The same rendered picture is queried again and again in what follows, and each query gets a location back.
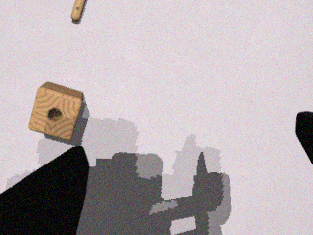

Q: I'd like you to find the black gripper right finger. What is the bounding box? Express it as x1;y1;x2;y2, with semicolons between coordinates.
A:
294;111;313;164

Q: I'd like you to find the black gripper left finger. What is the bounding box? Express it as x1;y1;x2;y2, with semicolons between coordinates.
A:
0;146;89;235

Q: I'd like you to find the tan wooden stick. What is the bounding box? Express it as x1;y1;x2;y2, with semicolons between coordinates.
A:
71;0;86;21

